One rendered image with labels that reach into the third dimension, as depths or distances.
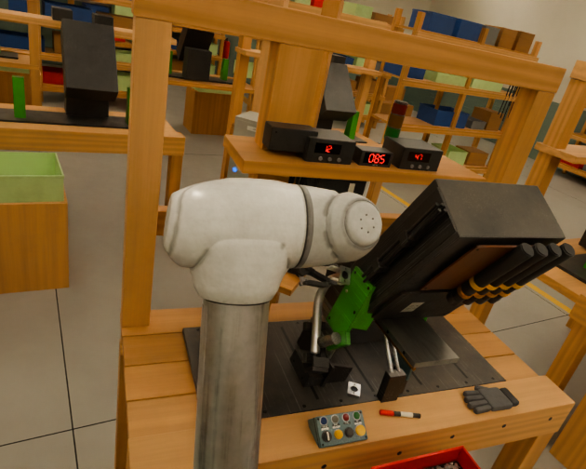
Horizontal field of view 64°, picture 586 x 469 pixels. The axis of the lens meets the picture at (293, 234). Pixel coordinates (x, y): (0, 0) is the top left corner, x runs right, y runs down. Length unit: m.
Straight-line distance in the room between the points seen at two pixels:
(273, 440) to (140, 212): 0.76
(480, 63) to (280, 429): 1.33
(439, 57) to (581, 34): 10.09
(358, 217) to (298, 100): 0.84
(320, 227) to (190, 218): 0.18
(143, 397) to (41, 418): 1.23
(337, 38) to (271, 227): 0.92
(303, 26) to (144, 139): 0.55
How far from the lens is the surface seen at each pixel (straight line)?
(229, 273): 0.64
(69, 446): 2.52
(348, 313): 1.45
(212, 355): 0.70
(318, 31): 1.45
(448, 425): 1.62
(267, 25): 1.39
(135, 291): 1.62
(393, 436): 1.50
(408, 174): 1.59
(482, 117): 8.03
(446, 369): 1.83
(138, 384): 1.51
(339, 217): 0.66
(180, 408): 1.44
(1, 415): 2.70
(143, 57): 1.34
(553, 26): 12.09
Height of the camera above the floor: 1.94
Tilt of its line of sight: 25 degrees down
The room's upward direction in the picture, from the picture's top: 12 degrees clockwise
